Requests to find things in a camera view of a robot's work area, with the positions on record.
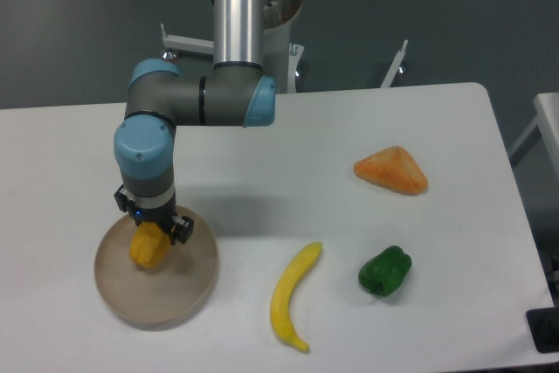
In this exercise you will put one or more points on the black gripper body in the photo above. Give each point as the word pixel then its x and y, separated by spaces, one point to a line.
pixel 160 214

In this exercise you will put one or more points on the yellow bell pepper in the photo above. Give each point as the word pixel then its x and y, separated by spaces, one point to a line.
pixel 148 245

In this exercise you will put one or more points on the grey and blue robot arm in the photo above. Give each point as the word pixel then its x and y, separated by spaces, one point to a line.
pixel 160 100

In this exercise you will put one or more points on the round beige plate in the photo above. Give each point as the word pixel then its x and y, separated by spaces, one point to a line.
pixel 166 295

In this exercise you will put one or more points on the green bell pepper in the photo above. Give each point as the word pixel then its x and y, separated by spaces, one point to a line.
pixel 385 273

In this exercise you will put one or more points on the yellow banana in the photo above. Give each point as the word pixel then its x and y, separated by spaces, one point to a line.
pixel 280 316

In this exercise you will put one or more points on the orange triangular bread piece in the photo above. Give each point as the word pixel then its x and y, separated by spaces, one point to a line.
pixel 394 169

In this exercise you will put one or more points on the black device at table edge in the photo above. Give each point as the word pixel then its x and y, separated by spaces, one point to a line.
pixel 543 326

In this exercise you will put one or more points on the white side table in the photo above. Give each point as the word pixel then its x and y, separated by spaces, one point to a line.
pixel 544 126

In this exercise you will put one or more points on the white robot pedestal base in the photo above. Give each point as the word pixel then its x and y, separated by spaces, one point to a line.
pixel 281 55

